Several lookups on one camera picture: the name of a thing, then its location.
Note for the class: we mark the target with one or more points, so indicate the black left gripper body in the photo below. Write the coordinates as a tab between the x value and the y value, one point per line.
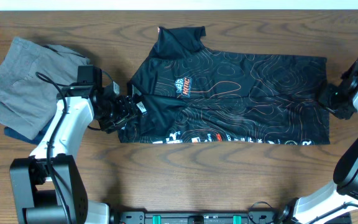
114	114

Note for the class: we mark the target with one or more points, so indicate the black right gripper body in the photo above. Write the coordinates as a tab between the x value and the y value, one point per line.
337	103

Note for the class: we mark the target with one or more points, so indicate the black patterned sports jersey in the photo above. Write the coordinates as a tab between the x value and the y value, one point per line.
187	92

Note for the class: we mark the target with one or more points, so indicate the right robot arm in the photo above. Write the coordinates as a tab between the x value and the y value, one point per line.
333	202

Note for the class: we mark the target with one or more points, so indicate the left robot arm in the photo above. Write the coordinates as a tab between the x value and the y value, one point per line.
47	186

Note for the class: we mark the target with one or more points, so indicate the folded grey shorts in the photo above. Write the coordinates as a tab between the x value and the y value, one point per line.
27	103

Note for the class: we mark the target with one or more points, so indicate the folded dark blue garment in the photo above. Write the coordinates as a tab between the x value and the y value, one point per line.
38	138

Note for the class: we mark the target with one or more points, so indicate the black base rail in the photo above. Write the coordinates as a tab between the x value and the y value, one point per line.
138	217

